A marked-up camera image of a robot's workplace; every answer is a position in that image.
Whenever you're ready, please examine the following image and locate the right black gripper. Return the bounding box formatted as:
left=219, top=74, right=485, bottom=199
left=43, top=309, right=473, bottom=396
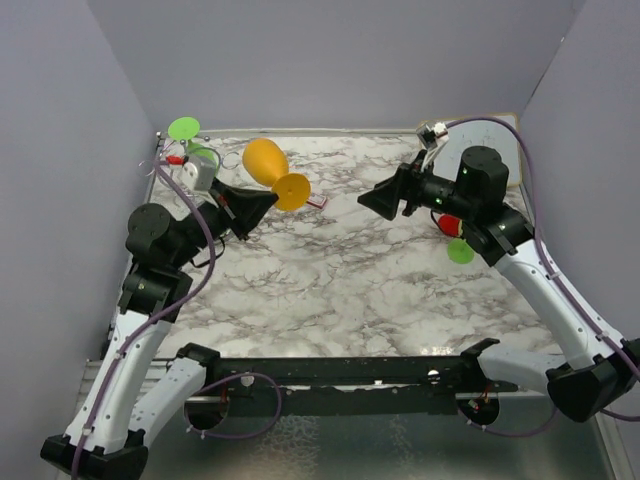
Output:
left=358, top=150, right=476, bottom=221

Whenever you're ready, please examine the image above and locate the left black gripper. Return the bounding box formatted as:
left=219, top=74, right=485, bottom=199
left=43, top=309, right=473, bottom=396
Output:
left=169, top=176, right=279, bottom=269

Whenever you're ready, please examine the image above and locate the orange wine glass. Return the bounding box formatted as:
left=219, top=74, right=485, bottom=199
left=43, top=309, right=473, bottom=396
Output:
left=242, top=138, right=311, bottom=211

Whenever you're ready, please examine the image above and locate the red wine glass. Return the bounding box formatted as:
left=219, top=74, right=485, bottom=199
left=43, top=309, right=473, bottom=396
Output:
left=436, top=214, right=462, bottom=238

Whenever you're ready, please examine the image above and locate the green wine glass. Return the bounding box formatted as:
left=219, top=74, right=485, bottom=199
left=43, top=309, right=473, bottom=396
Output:
left=167, top=116, right=218, bottom=162
left=447, top=238, right=475, bottom=265

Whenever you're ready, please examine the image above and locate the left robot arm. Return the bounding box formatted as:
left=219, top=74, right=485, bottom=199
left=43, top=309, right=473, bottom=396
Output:
left=40, top=180, right=278, bottom=479

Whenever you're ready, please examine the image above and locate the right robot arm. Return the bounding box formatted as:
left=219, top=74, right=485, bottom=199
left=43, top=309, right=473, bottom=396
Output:
left=358, top=146, right=639, bottom=422

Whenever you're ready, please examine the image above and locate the chrome wine glass rack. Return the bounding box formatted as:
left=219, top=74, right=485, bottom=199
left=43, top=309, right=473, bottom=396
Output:
left=138, top=131, right=241, bottom=177

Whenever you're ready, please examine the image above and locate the small red white box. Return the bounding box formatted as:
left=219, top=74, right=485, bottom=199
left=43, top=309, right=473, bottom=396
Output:
left=307, top=195, right=327, bottom=209

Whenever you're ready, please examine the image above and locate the small whiteboard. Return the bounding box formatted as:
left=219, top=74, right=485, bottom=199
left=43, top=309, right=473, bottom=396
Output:
left=434, top=120, right=522, bottom=188

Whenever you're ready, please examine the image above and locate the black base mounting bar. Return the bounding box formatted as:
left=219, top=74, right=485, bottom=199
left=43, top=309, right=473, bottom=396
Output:
left=177, top=343, right=517, bottom=417

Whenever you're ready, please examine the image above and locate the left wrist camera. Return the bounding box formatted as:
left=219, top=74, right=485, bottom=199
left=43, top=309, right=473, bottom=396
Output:
left=180, top=154, right=217, bottom=192

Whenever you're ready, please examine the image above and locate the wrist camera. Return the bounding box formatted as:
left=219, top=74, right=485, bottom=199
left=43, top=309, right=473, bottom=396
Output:
left=416, top=122, right=449, bottom=171
left=180, top=154, right=217, bottom=192

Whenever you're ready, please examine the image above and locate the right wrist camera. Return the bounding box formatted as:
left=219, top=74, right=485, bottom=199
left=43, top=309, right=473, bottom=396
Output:
left=416, top=122, right=449, bottom=171

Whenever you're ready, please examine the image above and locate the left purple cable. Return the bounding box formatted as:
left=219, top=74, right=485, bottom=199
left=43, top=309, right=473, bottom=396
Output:
left=69, top=154, right=284, bottom=480

